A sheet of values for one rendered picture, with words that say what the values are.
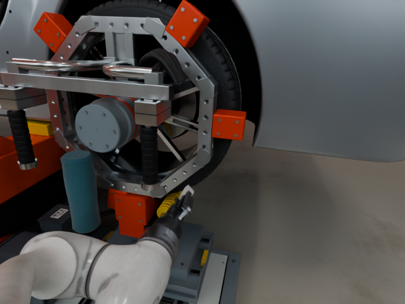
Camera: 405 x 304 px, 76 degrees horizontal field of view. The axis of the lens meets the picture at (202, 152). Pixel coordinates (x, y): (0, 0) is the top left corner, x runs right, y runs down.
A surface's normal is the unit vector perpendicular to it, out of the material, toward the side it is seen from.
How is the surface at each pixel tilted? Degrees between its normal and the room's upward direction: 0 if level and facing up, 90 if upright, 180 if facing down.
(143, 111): 90
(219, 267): 0
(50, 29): 90
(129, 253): 5
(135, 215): 90
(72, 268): 56
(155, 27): 90
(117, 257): 4
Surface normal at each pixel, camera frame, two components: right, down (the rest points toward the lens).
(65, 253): 0.49, -0.65
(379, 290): 0.05, -0.92
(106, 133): -0.22, 0.36
